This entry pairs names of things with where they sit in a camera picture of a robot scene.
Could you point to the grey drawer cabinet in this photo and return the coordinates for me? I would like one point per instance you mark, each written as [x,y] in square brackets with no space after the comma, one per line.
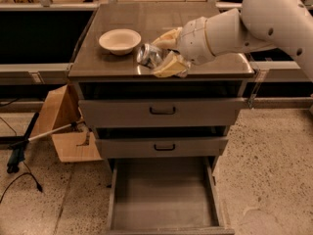
[99,75]

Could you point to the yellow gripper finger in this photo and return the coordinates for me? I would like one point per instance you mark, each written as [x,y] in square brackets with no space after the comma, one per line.
[173,64]
[168,40]

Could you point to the bottom grey open drawer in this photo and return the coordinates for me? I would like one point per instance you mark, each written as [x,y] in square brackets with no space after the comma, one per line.
[164,196]

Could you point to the white grabber stick tool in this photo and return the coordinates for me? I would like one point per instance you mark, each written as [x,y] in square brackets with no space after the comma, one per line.
[17,155]

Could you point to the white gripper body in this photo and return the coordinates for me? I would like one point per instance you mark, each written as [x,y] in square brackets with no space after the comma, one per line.
[195,43]

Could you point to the top grey drawer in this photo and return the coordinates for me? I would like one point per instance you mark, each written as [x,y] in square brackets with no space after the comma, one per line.
[161,113]

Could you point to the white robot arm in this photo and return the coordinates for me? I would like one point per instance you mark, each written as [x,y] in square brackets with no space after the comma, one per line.
[258,25]

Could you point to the white bowl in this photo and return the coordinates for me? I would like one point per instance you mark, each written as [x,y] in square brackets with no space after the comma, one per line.
[120,41]

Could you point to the middle grey drawer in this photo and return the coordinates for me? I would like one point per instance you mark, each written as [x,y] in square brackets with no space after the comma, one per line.
[161,147]

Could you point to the brown cardboard box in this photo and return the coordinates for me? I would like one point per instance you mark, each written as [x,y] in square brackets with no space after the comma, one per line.
[74,144]

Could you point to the silver redbull can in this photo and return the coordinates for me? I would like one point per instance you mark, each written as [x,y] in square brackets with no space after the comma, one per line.
[150,56]

